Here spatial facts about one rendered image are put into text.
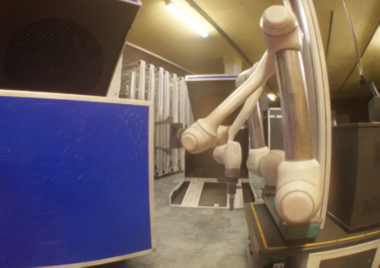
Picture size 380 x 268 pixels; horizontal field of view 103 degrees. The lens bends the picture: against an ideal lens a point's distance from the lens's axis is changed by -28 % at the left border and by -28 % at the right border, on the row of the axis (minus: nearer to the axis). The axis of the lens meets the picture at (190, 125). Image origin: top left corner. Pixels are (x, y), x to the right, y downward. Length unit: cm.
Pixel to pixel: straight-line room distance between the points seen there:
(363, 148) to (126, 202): 112
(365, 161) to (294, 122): 50
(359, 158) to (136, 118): 105
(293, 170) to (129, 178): 70
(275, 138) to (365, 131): 590
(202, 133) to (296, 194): 41
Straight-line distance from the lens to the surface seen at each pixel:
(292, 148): 70
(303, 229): 94
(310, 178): 69
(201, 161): 404
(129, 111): 99
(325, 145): 108
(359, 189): 108
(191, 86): 337
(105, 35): 163
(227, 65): 656
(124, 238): 109
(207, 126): 82
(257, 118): 149
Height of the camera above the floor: 79
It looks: 3 degrees up
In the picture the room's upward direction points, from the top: straight up
